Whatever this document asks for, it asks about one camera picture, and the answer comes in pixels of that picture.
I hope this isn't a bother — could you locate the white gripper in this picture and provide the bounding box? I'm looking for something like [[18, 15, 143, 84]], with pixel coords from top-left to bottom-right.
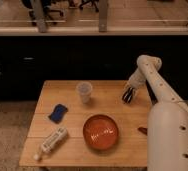
[[122, 70, 145, 103]]

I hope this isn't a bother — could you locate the black eraser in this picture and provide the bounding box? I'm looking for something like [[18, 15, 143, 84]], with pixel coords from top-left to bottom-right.
[[122, 87, 135, 103]]

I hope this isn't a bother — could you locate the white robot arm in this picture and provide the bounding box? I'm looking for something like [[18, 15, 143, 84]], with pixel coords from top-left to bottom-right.
[[122, 55, 188, 171]]

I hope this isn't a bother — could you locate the translucent ceramic cup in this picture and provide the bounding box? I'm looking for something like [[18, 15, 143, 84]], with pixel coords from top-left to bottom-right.
[[76, 81, 93, 103]]

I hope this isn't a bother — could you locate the red bowl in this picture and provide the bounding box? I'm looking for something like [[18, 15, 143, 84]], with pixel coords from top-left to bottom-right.
[[83, 114, 119, 150]]

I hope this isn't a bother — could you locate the wooden table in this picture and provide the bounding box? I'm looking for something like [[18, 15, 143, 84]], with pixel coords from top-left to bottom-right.
[[20, 80, 151, 168]]

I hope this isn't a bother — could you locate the blue sponge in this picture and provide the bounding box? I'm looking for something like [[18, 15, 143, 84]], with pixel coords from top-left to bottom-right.
[[48, 104, 68, 123]]

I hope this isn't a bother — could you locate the white tube bottle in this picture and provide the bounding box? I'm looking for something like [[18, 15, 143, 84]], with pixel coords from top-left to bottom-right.
[[33, 127, 68, 161]]

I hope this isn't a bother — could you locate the black office chair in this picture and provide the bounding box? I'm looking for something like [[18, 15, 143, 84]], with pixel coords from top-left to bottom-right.
[[21, 0, 64, 26]]

